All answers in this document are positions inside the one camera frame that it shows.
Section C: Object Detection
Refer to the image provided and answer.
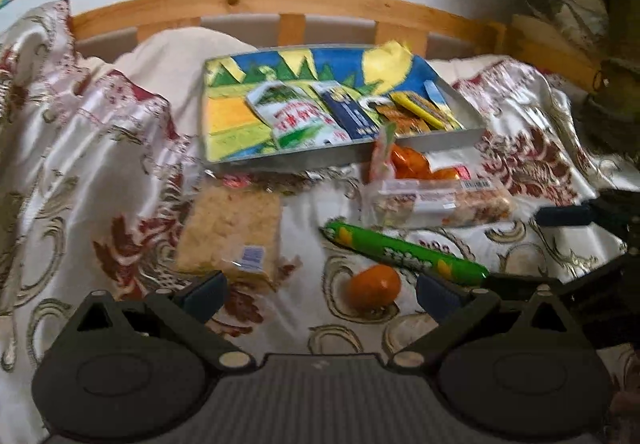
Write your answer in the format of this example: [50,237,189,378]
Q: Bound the green sausage stick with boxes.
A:
[322,220,490,282]

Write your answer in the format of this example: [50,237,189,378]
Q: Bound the clear bag of orange snacks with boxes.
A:
[369,123,473,185]

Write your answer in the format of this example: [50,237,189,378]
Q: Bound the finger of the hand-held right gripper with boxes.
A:
[486,254,632,299]
[537,189,640,237]

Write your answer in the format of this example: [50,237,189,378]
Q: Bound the painted paper tray liner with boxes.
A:
[202,41,463,163]

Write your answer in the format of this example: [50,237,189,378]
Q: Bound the clear nut bar packet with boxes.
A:
[361,176,515,229]

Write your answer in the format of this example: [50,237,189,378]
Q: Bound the yellow snack packet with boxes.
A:
[389,91,463,131]

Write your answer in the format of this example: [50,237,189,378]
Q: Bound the white and green snack pouch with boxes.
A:
[245,80,346,151]

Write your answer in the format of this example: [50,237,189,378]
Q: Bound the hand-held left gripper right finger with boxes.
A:
[387,272,581,371]

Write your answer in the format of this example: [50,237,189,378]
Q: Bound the clear rice cracker packet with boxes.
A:
[174,184,285,285]

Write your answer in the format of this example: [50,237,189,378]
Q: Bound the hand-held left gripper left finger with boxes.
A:
[67,270,256,371]

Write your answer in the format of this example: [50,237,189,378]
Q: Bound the small orange round snack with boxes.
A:
[346,265,402,309]

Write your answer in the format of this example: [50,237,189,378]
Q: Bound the wooden bed headboard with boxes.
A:
[70,0,601,92]

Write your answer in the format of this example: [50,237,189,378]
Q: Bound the colourful picture tray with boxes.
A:
[201,42,488,172]

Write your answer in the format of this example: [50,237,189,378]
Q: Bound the dark blue snack packet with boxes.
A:
[312,81,381,142]

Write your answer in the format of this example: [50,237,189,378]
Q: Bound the olive fur-trimmed coat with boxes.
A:
[580,0,640,165]

